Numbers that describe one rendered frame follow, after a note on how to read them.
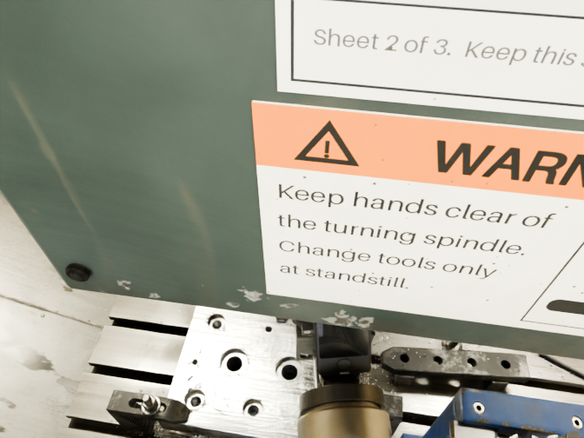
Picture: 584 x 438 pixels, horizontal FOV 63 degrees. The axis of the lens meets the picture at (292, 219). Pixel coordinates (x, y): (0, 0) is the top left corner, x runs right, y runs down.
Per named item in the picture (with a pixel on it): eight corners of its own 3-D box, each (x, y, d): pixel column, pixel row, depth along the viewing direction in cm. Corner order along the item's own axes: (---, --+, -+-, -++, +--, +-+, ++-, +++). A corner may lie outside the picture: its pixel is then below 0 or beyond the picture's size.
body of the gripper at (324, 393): (289, 306, 50) (295, 428, 43) (288, 265, 43) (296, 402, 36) (361, 302, 50) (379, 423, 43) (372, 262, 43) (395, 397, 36)
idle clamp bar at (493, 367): (518, 392, 88) (532, 379, 83) (378, 382, 89) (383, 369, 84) (511, 366, 91) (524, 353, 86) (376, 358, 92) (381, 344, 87)
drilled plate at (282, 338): (336, 457, 78) (338, 449, 74) (166, 428, 80) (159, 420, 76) (347, 329, 92) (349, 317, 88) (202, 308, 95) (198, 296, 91)
